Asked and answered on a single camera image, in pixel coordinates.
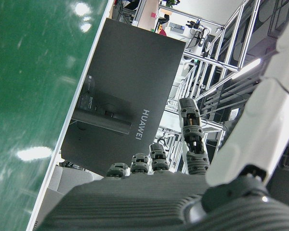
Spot beige partition panel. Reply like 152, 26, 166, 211
137, 0, 159, 29

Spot right robot hand grey white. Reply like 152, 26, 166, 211
33, 16, 289, 231

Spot aluminium frame cage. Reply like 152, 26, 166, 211
134, 0, 261, 73

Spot ceiling strip light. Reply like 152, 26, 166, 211
228, 57, 263, 81

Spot aluminium conveyor side rail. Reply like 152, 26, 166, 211
26, 0, 115, 231

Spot black monitor stand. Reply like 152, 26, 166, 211
71, 96, 133, 135

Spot person in red shirt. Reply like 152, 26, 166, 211
158, 14, 171, 36

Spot black Huawei monitor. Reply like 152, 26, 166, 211
60, 17, 186, 178

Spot green conveyor belt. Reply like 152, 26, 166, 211
0, 0, 109, 231

